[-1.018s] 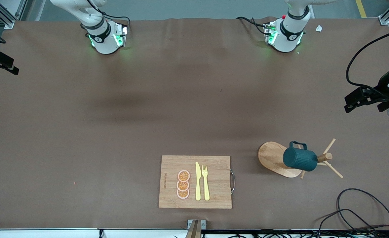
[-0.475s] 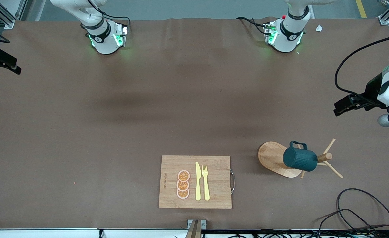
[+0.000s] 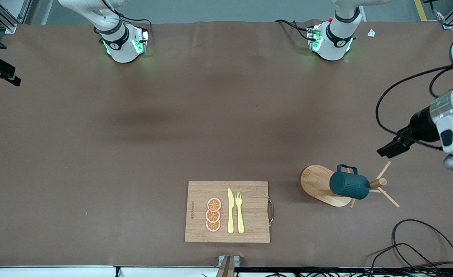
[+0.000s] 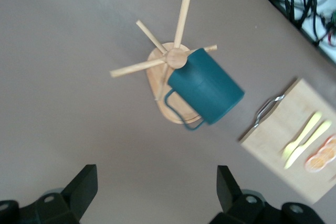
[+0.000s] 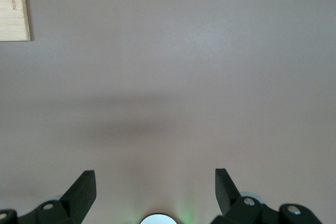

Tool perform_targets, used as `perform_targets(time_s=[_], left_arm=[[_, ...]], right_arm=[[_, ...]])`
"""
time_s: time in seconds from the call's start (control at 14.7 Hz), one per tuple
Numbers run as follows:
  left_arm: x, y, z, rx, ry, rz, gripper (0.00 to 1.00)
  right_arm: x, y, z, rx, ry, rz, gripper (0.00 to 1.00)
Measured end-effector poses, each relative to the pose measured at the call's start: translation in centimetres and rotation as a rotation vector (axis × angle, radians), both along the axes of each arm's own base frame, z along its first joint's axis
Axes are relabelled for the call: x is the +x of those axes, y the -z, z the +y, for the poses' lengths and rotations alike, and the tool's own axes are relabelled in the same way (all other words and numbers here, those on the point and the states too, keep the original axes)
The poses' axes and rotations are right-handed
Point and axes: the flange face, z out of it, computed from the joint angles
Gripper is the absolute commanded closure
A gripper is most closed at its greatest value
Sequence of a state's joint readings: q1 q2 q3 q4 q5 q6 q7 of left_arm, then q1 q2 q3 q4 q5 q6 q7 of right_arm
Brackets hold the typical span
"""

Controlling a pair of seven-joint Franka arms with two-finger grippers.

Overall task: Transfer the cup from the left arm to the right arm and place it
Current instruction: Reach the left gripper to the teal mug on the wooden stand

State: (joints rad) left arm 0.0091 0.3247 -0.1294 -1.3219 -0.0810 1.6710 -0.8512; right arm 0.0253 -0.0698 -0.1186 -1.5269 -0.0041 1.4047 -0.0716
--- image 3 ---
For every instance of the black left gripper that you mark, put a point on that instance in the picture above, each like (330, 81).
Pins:
(422, 124)

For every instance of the teal ribbed cup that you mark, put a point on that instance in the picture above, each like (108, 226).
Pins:
(349, 186)

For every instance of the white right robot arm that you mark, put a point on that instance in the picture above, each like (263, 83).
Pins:
(120, 46)

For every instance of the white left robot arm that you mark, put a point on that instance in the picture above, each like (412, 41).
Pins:
(336, 38)

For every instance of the wooden mug tree stand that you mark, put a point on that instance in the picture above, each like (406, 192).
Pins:
(318, 184)

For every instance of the white paper scrap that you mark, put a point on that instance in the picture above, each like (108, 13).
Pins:
(371, 33)

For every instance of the bamboo cutting board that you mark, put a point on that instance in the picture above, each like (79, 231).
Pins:
(253, 215)

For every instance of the yellow plastic fork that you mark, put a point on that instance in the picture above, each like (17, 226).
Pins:
(240, 219)

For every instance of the yellow plastic knife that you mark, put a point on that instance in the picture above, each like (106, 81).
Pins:
(230, 215)

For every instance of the orange slice toy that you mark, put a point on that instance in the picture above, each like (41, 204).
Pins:
(213, 216)
(214, 204)

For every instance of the table cover mat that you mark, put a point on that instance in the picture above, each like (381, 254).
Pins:
(95, 173)

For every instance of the metal edge bracket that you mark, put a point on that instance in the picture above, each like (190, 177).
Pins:
(228, 265)

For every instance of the white table edge rail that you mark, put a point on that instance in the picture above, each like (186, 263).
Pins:
(57, 271)

